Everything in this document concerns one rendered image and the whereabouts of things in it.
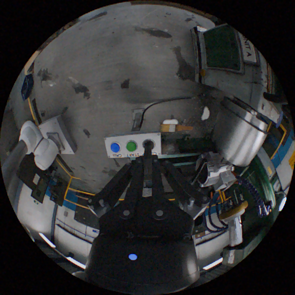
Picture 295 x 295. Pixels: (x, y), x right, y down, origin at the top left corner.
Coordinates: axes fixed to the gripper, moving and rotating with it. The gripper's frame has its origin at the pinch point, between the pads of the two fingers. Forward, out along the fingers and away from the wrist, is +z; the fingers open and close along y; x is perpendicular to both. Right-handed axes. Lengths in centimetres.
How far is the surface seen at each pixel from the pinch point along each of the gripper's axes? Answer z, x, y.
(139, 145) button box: 8.1, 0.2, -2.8
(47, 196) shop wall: 114, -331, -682
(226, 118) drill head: 6.8, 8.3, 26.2
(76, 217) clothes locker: 127, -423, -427
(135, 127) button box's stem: 18.8, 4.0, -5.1
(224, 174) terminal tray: 14.0, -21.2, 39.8
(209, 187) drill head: 26, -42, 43
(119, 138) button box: 8.0, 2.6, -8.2
